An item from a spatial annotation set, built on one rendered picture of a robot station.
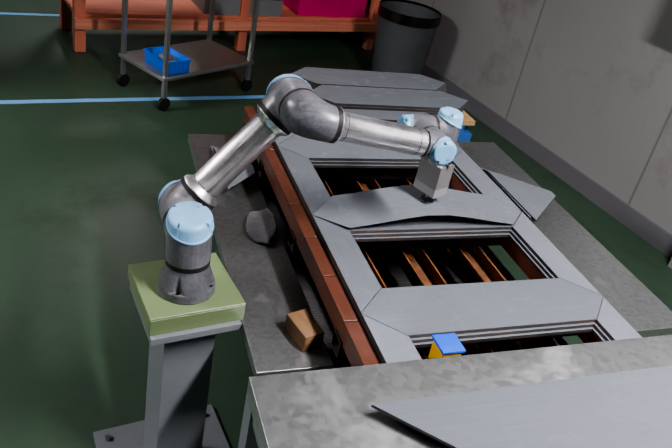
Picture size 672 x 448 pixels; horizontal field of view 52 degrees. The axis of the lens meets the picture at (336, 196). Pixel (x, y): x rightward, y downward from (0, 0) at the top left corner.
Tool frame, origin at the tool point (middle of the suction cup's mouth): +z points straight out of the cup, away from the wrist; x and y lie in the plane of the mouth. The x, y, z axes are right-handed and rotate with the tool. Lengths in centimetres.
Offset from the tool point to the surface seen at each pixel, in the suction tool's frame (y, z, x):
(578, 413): -83, -19, 58
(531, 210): -11, 9, -48
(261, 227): 31, 17, 38
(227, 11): 345, 56, -156
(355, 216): 6.2, 2.2, 24.1
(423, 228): -6.5, 3.7, 6.7
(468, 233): -13.6, 5.2, -7.3
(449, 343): -48, -1, 44
